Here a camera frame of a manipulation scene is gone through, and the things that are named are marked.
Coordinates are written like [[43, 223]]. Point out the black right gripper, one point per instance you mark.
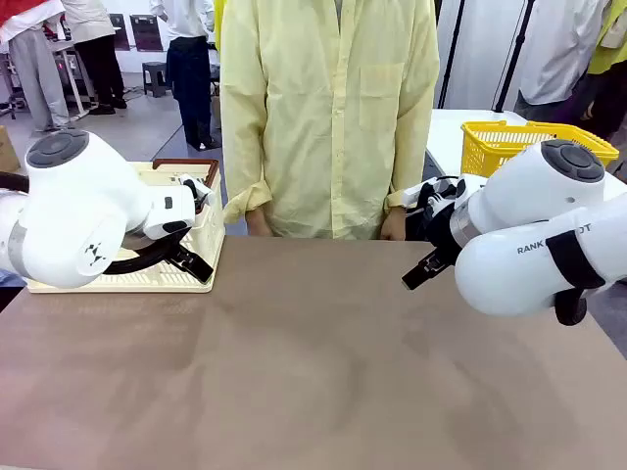
[[438, 230]]

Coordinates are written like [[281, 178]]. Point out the person's right forearm yellow sleeve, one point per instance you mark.
[[245, 176]]

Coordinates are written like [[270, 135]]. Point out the person's left forearm yellow sleeve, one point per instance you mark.
[[406, 171]]

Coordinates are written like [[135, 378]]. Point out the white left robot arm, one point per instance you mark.
[[73, 196]]

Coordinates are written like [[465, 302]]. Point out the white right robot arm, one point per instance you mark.
[[514, 196]]

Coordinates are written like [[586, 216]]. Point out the cream basket with brown rim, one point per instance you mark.
[[206, 230]]

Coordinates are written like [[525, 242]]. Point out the yellow plastic basket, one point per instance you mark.
[[490, 147]]

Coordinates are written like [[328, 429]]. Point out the person's left hand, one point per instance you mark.
[[392, 227]]

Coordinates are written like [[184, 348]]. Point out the person's right hand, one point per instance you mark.
[[257, 222]]

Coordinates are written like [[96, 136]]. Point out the white side table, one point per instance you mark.
[[441, 127]]

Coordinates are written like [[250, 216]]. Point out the brown cardboard box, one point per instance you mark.
[[7, 152], [215, 110]]

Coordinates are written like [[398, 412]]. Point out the person in yellow shirt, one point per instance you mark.
[[333, 122]]

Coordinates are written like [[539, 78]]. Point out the dark grey plastic stool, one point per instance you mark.
[[157, 78]]

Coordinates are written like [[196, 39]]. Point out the person in navy apron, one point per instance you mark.
[[188, 73]]

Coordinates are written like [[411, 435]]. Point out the white desk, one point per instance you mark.
[[78, 98]]

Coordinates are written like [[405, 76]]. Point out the person in white shirt black trousers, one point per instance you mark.
[[100, 63]]

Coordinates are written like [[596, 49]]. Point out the black tripod stand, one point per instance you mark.
[[515, 54]]

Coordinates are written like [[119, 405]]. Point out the person with yellow scarf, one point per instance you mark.
[[218, 24]]

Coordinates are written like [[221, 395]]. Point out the person in red white top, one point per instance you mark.
[[34, 63]]

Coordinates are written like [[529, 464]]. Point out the person in yellow-green vest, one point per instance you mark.
[[610, 49]]

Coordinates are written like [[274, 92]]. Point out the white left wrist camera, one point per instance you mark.
[[198, 188]]

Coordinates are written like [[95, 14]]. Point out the large black wall poster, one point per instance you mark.
[[147, 34]]

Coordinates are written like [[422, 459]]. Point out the small black wall poster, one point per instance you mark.
[[120, 34]]

